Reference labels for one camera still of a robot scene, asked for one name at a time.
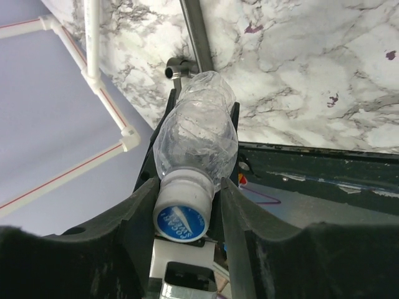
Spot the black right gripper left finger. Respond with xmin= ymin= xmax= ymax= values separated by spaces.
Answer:
xmin=1 ymin=178 xmax=159 ymax=298

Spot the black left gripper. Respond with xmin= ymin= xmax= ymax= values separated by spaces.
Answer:
xmin=132 ymin=88 xmax=250 ymax=250

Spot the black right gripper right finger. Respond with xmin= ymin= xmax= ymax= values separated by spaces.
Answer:
xmin=221 ymin=179 xmax=398 ymax=298

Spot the blue white cap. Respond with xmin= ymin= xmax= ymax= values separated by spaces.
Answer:
xmin=153 ymin=168 xmax=214 ymax=243

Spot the clear plastic bottle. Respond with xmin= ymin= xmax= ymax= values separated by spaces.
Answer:
xmin=153 ymin=71 xmax=238 ymax=191

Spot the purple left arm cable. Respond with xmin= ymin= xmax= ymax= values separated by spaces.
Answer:
xmin=238 ymin=183 xmax=283 ymax=206

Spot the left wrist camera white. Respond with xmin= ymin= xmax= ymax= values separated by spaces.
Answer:
xmin=150 ymin=238 xmax=218 ymax=298

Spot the grey metal crank handle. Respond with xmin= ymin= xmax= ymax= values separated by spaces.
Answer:
xmin=164 ymin=1 xmax=214 ymax=93

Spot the white pvc pipe frame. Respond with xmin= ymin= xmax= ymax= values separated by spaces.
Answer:
xmin=0 ymin=0 xmax=140 ymax=219

